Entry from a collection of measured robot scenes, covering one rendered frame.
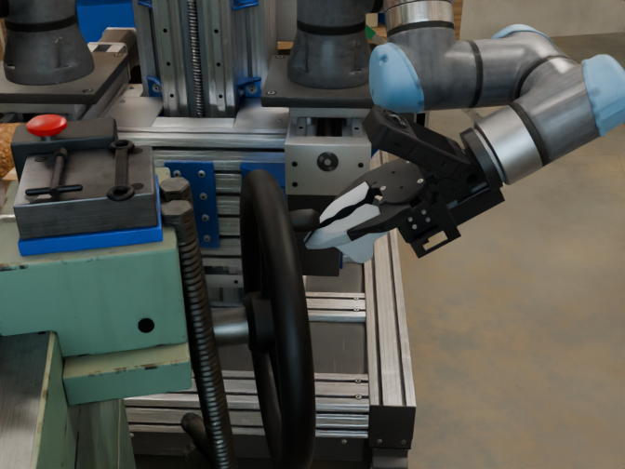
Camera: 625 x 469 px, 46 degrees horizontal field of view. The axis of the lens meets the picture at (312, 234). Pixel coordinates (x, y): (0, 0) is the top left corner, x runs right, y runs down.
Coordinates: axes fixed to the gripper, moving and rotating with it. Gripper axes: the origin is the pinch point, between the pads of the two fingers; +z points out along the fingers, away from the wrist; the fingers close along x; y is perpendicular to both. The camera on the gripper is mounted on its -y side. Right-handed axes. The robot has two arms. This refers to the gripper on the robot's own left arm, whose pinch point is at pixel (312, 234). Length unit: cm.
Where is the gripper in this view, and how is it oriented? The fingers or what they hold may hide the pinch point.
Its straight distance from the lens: 79.2
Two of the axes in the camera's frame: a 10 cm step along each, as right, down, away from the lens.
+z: -8.7, 4.8, 1.5
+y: 4.6, 6.6, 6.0
